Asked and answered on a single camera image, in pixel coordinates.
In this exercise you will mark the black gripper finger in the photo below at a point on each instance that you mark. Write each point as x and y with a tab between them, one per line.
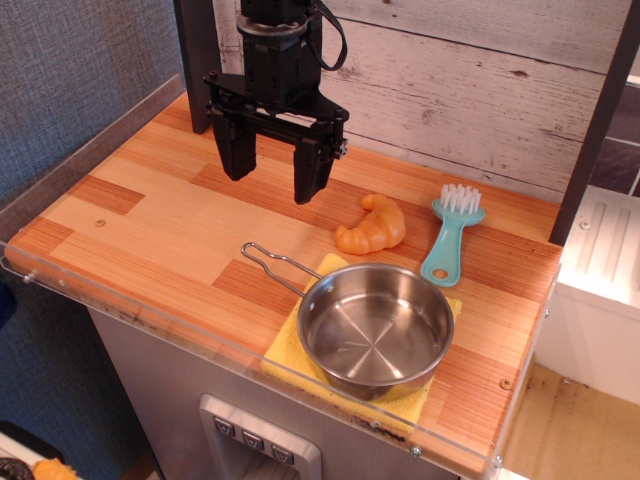
313	160
236	147

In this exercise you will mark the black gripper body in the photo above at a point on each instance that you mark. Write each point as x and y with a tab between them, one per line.
278	94

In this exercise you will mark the stainless steel pot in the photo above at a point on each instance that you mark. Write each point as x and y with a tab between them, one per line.
373	330

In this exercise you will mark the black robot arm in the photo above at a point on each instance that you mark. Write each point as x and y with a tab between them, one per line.
275	12

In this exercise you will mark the orange plastic croissant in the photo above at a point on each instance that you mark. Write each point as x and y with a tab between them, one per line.
382	228

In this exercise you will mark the clear acrylic front guard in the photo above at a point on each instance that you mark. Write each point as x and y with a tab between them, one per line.
463	423

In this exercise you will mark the grey metal cabinet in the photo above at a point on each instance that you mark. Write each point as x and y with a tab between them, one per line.
165	381

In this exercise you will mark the silver control panel with buttons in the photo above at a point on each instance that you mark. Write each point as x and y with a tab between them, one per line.
245	446

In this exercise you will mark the white drawer unit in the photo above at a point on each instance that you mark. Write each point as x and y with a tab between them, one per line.
591	330

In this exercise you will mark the orange object bottom left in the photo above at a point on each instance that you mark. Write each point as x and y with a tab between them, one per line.
53	469

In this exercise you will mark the dark left shelf post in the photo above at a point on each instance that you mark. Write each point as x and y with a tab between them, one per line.
198	40

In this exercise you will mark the dark shelf post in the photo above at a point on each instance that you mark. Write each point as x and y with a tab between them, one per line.
613	86
198	40

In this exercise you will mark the dark right shelf post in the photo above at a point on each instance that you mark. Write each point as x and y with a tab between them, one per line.
613	86

